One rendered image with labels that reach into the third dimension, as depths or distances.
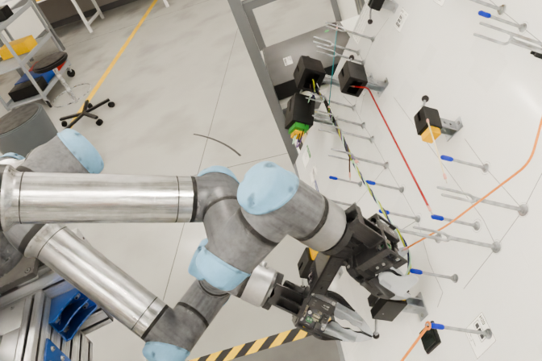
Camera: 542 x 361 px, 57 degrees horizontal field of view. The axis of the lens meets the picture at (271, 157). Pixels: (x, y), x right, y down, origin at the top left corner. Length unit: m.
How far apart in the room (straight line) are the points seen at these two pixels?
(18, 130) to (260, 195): 3.52
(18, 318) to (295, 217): 0.97
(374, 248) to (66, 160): 0.61
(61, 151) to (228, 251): 0.48
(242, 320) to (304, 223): 1.86
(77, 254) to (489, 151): 0.74
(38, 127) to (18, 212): 3.37
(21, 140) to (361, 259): 3.55
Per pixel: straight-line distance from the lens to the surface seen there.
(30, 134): 4.11
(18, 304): 1.53
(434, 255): 0.95
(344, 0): 3.88
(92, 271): 0.98
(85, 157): 1.06
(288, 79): 1.72
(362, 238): 0.75
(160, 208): 0.77
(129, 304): 0.97
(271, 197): 0.64
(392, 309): 0.91
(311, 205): 0.68
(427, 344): 0.93
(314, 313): 0.93
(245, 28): 1.56
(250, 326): 2.48
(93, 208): 0.77
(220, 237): 0.70
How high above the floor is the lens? 1.89
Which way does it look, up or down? 34 degrees down
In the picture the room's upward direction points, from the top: 23 degrees counter-clockwise
